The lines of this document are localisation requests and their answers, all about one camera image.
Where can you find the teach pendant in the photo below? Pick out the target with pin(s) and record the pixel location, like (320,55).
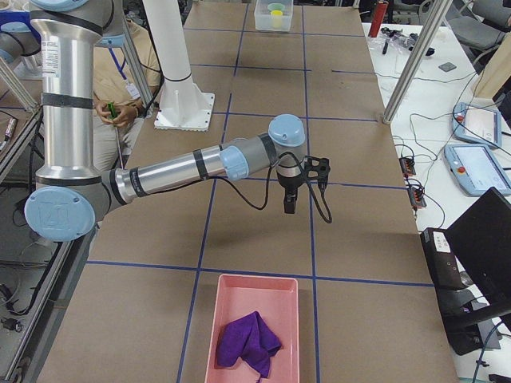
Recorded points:
(476,169)
(477,124)

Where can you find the pink plastic tray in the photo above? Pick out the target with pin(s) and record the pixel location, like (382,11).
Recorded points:
(277,301)

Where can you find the orange connector module lower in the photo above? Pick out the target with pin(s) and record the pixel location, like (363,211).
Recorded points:
(416,196)

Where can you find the aluminium frame post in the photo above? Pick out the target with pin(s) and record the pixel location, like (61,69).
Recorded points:
(426,36)

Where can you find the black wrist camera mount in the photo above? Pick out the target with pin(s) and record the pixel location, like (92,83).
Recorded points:
(317,169)

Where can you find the clear plastic box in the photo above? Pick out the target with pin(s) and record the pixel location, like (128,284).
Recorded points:
(263,18)

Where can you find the lower teach pendant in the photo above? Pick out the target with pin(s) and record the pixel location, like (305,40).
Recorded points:
(476,169)

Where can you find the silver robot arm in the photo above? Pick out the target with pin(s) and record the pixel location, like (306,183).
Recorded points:
(71,194)

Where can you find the purple cloth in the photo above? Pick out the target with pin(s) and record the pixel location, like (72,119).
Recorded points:
(250,339)

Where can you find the black monitor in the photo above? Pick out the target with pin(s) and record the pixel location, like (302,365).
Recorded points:
(480,239)

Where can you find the seated person beige shirt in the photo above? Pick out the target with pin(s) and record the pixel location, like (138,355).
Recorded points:
(117,119)

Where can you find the orange connector module upper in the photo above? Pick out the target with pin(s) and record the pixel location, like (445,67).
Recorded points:
(407,166)

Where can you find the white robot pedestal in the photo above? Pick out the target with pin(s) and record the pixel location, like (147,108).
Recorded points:
(182,105)

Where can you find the red cylinder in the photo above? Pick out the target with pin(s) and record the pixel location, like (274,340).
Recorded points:
(378,17)

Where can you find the upper teach pendant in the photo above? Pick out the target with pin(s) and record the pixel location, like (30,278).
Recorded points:
(477,124)

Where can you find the green bowl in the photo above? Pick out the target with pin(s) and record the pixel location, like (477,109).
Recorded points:
(276,7)

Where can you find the black computer box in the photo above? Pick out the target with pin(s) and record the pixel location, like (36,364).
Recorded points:
(454,297)

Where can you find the yellow cup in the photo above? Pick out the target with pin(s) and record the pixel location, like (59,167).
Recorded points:
(276,20)

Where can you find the orange connector module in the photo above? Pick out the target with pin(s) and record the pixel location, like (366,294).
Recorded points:
(407,166)
(416,196)

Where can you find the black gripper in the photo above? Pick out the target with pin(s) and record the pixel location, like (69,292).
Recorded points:
(289,185)

